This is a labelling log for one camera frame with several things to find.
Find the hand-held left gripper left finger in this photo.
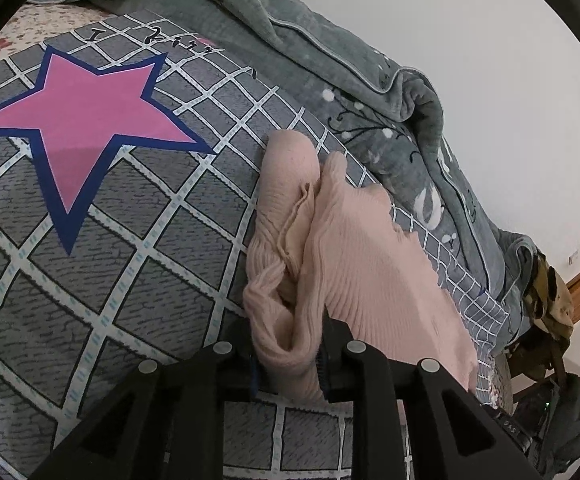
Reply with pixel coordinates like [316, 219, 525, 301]
[27, 341, 261, 480]

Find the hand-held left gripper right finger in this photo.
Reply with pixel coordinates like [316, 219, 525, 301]
[315, 310, 546, 480]

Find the pink knit sweater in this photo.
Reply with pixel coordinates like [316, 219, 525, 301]
[242, 129, 478, 403]

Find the wooden chair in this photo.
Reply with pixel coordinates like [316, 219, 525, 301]
[507, 335, 571, 401]

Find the khaki jacket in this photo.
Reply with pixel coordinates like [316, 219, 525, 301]
[520, 252, 576, 341]

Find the grey checked star blanket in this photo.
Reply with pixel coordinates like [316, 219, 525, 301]
[0, 10, 511, 480]

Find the grey printed quilt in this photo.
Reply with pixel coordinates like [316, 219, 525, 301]
[30, 0, 546, 361]

